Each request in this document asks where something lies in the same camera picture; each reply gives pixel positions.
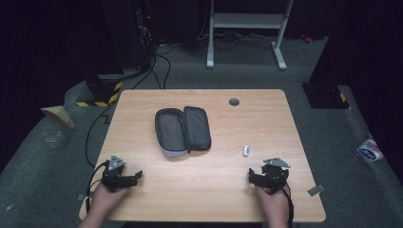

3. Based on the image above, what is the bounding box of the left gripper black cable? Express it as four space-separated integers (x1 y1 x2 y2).
85 160 110 214

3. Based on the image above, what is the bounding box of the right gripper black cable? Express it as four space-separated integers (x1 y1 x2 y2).
280 184 296 228

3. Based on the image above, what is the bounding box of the black and yellow striped base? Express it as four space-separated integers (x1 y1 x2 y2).
75 73 125 108

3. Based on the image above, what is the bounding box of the black equipment rack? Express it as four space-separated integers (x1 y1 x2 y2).
100 0 157 71

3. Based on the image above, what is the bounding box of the blue and white tissue packet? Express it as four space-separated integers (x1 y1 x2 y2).
355 134 385 164

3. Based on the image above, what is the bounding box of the tangle of dark cables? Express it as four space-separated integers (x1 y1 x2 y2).
197 28 278 51

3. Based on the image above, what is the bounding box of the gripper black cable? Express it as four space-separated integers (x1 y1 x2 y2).
280 184 296 228
85 160 110 214

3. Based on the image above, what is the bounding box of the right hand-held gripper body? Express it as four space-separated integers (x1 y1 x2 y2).
253 157 292 195

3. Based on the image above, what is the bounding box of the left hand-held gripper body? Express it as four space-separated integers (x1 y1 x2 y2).
100 154 137 194

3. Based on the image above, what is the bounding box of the open black pencil case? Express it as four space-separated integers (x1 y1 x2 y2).
154 105 213 159

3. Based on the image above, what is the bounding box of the grey tape strip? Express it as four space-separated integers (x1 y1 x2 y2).
306 183 327 198

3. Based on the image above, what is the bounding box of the beige cardboard piece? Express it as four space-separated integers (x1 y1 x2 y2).
40 104 76 130

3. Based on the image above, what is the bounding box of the small red object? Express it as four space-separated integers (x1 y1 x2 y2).
299 32 314 45

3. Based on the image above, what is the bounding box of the black floor cable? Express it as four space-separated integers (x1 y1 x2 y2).
84 44 174 169

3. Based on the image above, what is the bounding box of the black base with yellow edge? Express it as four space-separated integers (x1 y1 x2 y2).
301 82 352 111

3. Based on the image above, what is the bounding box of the person's left hand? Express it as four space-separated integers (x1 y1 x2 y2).
89 182 130 221

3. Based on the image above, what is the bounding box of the white metal stand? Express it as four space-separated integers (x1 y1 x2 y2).
205 0 295 71

